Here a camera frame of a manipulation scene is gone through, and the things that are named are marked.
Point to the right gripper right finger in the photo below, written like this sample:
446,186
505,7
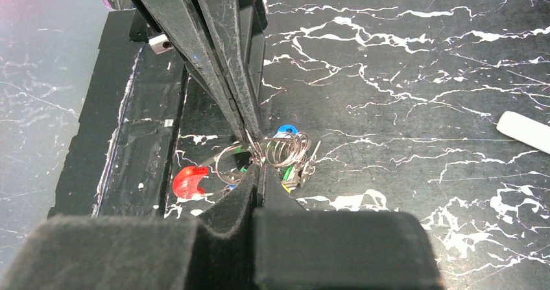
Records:
296,248

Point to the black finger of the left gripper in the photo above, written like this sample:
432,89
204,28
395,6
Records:
185,28

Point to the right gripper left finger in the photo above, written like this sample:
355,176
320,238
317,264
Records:
209,251

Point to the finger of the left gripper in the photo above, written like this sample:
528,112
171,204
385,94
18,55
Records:
236,29

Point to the green key tag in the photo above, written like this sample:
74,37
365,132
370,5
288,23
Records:
291,176

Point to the red white keyring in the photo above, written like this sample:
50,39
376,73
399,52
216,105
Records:
231,164

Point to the blue key tag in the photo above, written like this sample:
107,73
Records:
286,131

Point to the orange grey marker pen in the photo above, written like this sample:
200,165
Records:
525,130

